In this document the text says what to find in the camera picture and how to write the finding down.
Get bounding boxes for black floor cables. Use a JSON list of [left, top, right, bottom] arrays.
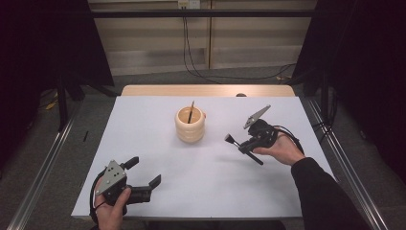
[[313, 92, 337, 145]]

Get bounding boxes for wooden table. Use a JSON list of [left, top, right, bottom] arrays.
[[121, 83, 297, 98]]

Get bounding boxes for black horizontal metal bar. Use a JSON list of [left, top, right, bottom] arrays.
[[90, 9, 316, 19]]

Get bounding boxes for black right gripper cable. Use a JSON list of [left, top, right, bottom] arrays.
[[272, 125, 305, 155]]

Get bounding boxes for black curtain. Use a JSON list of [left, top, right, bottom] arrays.
[[291, 0, 406, 185], [0, 0, 115, 172]]

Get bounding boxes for person's right hand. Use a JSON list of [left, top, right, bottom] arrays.
[[253, 126, 306, 167]]

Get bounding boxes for person's left hand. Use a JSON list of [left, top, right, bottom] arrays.
[[94, 176, 133, 230]]

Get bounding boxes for black metal stand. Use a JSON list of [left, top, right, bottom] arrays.
[[56, 75, 70, 132]]

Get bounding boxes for white table cover board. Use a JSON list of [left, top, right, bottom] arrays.
[[71, 95, 336, 220]]

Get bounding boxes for black pencil with orange end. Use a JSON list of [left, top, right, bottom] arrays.
[[187, 100, 195, 125]]

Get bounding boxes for black makeup brush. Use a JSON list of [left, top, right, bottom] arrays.
[[223, 133, 265, 167]]

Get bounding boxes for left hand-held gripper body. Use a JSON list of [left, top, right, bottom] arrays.
[[95, 159, 153, 216]]

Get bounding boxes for white wall socket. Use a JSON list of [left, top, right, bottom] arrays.
[[177, 0, 202, 10]]

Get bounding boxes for cream ribbed cup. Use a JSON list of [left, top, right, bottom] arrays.
[[174, 105, 207, 144]]

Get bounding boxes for black wall cable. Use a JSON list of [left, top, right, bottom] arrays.
[[185, 15, 299, 81], [182, 15, 224, 85]]

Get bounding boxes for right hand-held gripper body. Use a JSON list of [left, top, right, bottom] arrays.
[[243, 104, 279, 150]]

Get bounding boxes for aluminium floor rail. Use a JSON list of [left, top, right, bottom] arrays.
[[305, 97, 390, 230], [6, 101, 84, 230]]

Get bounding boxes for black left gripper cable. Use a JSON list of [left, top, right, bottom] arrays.
[[88, 170, 107, 225]]

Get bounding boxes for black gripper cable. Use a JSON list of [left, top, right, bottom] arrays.
[[88, 170, 107, 225], [272, 125, 305, 155]]

